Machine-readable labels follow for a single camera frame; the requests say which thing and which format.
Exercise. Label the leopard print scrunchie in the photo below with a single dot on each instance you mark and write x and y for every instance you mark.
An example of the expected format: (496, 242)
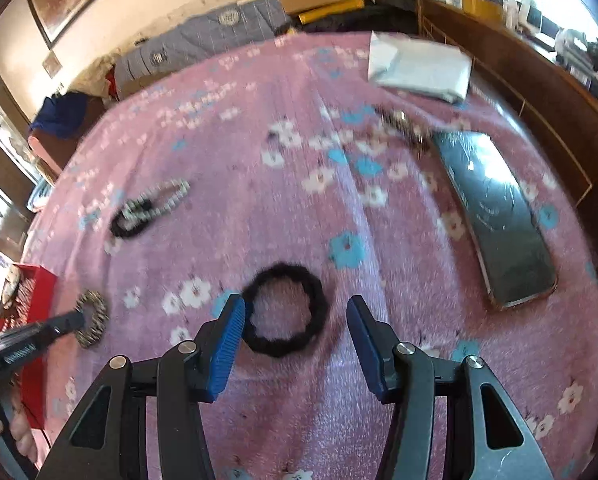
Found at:
(93, 308)

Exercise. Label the white cherry print scrunchie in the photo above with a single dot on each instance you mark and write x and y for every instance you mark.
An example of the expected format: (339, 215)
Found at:
(11, 285)

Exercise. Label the blue grey folded quilt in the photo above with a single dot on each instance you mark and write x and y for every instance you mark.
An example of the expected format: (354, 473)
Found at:
(198, 38)

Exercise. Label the white paper sheet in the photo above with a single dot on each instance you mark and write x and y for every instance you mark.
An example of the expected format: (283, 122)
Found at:
(419, 66)

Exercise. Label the red tray box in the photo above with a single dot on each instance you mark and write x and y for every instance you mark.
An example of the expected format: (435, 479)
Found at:
(26, 303)

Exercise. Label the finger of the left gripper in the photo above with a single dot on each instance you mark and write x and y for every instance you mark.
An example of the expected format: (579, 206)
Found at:
(45, 332)

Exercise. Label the wooden bed frame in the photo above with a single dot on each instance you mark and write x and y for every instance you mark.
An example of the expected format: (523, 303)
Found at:
(562, 117)

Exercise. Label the black smartphone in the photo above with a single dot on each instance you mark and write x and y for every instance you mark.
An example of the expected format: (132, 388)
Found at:
(516, 263)

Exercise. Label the pink floral bedspread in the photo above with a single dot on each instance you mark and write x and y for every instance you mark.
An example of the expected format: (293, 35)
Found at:
(182, 193)

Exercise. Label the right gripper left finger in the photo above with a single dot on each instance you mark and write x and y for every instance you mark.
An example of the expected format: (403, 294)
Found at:
(106, 436)

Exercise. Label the brown armchair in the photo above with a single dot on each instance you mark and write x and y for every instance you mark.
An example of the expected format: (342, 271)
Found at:
(57, 152)

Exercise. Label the yellow flat box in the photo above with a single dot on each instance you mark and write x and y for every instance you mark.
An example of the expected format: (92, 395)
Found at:
(314, 15)

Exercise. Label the blue cloth on armchair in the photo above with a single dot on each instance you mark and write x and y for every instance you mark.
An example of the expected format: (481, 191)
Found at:
(61, 115)

